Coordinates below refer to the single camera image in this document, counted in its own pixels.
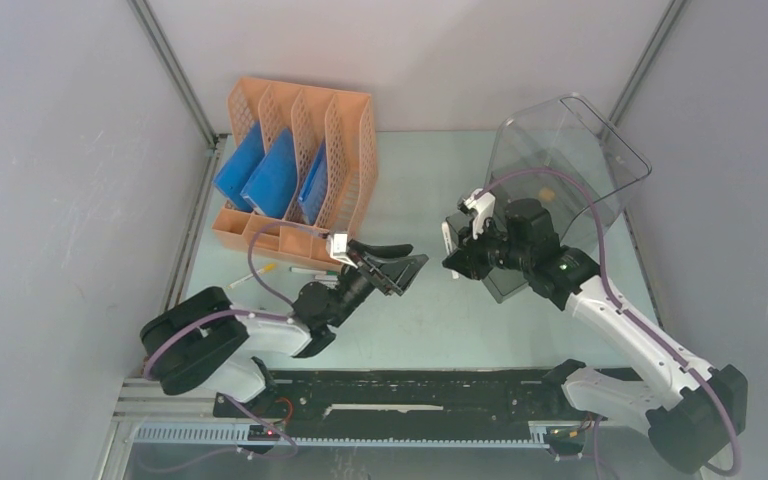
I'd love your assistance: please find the yellow cap marker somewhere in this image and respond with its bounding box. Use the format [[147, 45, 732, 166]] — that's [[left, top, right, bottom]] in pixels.
[[226, 263, 277, 289]]

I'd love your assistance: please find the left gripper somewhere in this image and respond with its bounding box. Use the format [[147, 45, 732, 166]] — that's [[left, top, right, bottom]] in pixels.
[[326, 239, 426, 328]]

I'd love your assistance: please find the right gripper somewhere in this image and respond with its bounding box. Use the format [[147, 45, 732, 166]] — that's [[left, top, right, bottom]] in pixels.
[[443, 216, 531, 281]]

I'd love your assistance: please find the white marker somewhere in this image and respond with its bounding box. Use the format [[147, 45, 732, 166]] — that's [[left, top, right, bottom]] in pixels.
[[441, 221, 457, 257]]

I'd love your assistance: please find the blue folder front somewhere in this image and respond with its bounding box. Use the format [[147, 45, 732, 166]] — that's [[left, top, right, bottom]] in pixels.
[[213, 121, 265, 212]]

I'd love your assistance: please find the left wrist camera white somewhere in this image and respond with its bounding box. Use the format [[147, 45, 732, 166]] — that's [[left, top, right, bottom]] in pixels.
[[326, 232, 356, 267]]

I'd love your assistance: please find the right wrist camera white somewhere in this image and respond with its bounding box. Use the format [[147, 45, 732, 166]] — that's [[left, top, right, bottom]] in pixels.
[[458, 188, 496, 240]]

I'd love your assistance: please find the clear plastic drawer cabinet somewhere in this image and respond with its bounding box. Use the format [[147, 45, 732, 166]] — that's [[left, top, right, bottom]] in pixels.
[[458, 94, 652, 303]]

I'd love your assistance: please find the blue folder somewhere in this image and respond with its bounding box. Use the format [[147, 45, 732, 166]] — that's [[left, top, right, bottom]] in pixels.
[[213, 121, 265, 212], [297, 141, 328, 225], [241, 128, 298, 219]]

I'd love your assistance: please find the orange plastic file organizer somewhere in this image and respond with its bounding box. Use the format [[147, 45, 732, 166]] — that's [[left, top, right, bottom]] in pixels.
[[211, 77, 378, 269]]

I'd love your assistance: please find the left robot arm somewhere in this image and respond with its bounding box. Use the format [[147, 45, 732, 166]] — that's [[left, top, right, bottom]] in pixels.
[[140, 233, 428, 417]]

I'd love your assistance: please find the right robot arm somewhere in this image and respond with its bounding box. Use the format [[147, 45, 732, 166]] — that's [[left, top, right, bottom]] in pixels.
[[441, 198, 748, 477]]

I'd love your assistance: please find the small cork block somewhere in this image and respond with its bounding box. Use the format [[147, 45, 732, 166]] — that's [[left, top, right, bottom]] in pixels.
[[539, 189, 555, 201]]

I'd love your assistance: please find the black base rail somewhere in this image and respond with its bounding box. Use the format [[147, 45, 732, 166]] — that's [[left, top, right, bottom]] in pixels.
[[213, 369, 595, 444]]

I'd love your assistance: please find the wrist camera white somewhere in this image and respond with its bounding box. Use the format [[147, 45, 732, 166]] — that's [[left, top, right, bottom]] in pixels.
[[458, 188, 496, 240], [326, 232, 356, 267]]

